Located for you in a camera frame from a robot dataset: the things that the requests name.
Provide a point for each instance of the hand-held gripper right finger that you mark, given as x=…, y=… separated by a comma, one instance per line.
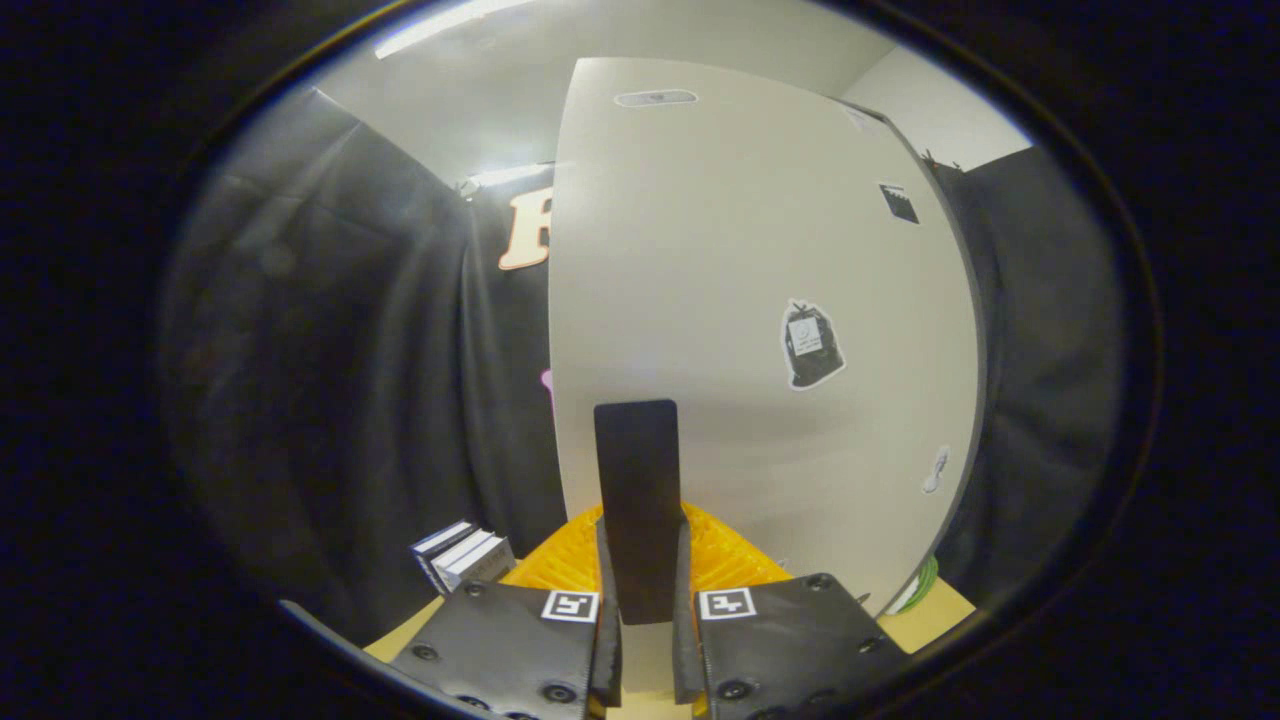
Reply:
x=658, y=500

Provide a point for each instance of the blue spine book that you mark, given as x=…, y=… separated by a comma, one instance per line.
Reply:
x=440, y=545

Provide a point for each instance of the grey cover book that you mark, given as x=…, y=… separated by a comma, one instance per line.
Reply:
x=485, y=565

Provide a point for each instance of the watermelon plush toy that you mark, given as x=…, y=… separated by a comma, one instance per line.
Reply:
x=925, y=585

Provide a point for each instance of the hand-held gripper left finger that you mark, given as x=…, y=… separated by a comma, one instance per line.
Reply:
x=615, y=500

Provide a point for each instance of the white shoe cabinet door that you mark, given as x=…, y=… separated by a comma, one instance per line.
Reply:
x=720, y=250

